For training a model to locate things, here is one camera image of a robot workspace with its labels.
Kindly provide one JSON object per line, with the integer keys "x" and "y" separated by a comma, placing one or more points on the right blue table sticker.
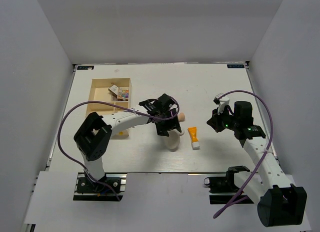
{"x": 234, "y": 66}

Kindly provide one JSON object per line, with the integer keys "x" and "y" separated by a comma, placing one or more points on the gold eyeshadow palette white label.
{"x": 114, "y": 90}

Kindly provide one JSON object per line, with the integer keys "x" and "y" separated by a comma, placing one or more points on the left blue table sticker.
{"x": 91, "y": 67}

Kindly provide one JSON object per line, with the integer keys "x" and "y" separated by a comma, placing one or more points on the blue table sticker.
{"x": 234, "y": 66}
{"x": 91, "y": 67}

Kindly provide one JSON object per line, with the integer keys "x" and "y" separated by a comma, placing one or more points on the small colourful eyeshadow palette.
{"x": 123, "y": 93}

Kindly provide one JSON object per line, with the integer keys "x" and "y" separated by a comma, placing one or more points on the beige makeup sponge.
{"x": 181, "y": 117}

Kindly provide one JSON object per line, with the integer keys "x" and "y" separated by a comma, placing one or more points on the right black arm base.
{"x": 220, "y": 192}

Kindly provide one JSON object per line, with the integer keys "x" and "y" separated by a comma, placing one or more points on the round beige powder puff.
{"x": 172, "y": 142}

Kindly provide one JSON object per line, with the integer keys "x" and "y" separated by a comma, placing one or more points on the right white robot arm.
{"x": 279, "y": 202}

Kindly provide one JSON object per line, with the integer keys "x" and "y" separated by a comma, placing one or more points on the white bottle gold cap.
{"x": 181, "y": 133}

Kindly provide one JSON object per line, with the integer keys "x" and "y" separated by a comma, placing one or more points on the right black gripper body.
{"x": 224, "y": 120}

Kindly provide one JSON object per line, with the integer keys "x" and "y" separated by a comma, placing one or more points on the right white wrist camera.
{"x": 222, "y": 101}

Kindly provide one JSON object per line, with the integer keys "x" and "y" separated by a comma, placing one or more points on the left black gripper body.
{"x": 167, "y": 124}

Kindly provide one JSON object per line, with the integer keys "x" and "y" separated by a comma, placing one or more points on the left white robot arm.
{"x": 93, "y": 136}

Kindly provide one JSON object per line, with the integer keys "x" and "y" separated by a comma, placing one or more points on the orange tube white cap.
{"x": 193, "y": 136}

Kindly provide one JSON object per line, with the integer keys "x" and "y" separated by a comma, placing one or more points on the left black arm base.
{"x": 87, "y": 190}

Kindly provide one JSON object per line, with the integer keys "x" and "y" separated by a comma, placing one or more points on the wooden divided organizer box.
{"x": 99, "y": 92}

